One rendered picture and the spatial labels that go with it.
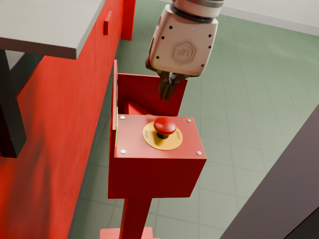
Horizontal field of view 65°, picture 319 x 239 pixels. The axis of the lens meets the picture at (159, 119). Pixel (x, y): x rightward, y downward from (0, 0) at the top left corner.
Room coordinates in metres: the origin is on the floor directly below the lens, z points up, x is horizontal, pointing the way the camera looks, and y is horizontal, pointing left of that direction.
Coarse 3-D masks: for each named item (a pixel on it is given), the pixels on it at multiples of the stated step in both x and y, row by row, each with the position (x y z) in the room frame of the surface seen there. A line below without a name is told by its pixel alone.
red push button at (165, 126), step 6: (156, 120) 0.33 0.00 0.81; (162, 120) 0.33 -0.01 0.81; (168, 120) 0.33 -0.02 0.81; (156, 126) 0.31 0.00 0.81; (162, 126) 0.31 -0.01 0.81; (168, 126) 0.32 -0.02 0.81; (174, 126) 0.32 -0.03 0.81; (162, 132) 0.30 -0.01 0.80; (168, 132) 0.31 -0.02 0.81; (162, 138) 0.31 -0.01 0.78
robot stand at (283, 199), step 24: (312, 120) 0.45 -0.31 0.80; (312, 144) 0.40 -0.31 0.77; (288, 168) 0.41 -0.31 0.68; (312, 168) 0.36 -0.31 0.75; (264, 192) 0.43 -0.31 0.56; (288, 192) 0.37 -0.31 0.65; (312, 192) 0.32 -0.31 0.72; (240, 216) 0.45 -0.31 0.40; (264, 216) 0.37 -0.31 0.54; (288, 216) 0.32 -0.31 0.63; (312, 216) 0.29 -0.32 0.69
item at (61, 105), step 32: (96, 32) 0.97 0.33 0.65; (64, 64) 0.52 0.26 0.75; (96, 64) 0.98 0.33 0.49; (32, 96) 0.33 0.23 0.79; (64, 96) 0.50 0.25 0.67; (96, 96) 0.98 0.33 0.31; (32, 128) 0.31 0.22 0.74; (64, 128) 0.48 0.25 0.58; (96, 128) 1.01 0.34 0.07; (0, 160) 0.20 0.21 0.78; (32, 160) 0.28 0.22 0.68; (64, 160) 0.45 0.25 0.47; (0, 192) 0.18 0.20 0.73; (32, 192) 0.26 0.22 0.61; (64, 192) 0.42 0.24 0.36; (0, 224) 0.16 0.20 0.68; (32, 224) 0.23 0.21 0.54; (64, 224) 0.38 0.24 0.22
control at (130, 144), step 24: (120, 96) 0.44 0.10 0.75; (144, 96) 0.46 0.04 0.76; (120, 120) 0.34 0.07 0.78; (144, 120) 0.35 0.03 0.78; (192, 120) 0.38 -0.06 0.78; (120, 144) 0.28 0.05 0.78; (144, 144) 0.29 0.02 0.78; (192, 144) 0.32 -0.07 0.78; (120, 168) 0.25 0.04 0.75; (144, 168) 0.26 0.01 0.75; (168, 168) 0.28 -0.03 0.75; (192, 168) 0.29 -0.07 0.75; (120, 192) 0.26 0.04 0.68; (144, 192) 0.27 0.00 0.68; (168, 192) 0.28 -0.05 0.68
